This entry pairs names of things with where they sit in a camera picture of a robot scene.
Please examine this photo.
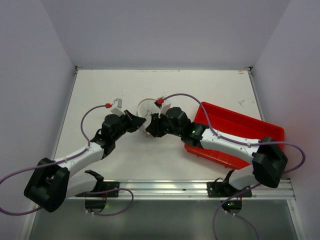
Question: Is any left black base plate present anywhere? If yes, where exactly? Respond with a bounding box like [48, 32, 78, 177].
[76, 181, 120, 198]

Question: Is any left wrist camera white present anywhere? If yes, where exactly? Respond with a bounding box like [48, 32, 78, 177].
[110, 98, 124, 117]

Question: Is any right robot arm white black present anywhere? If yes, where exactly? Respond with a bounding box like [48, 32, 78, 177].
[146, 107, 288, 197]

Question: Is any white mesh laundry bag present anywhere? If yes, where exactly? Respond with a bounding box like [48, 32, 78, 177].
[136, 98, 160, 137]

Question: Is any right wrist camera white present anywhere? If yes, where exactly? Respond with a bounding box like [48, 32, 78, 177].
[154, 97, 171, 115]

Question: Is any red plastic tray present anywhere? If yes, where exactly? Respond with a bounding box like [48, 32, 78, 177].
[184, 101, 285, 170]

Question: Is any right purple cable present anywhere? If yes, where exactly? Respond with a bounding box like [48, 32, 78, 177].
[159, 92, 306, 240]

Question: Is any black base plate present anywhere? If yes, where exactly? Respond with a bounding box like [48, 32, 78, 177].
[76, 181, 120, 198]
[206, 181, 252, 198]

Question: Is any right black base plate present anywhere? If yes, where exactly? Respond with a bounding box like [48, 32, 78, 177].
[206, 181, 252, 198]

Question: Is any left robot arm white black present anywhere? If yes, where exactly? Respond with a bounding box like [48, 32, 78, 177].
[23, 110, 146, 213]

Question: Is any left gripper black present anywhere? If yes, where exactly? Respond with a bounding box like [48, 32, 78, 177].
[112, 109, 146, 142]

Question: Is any aluminium mounting rail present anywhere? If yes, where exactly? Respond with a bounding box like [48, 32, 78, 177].
[67, 179, 296, 201]

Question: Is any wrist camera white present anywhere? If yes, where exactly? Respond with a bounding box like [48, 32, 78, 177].
[154, 97, 171, 115]
[110, 98, 124, 117]

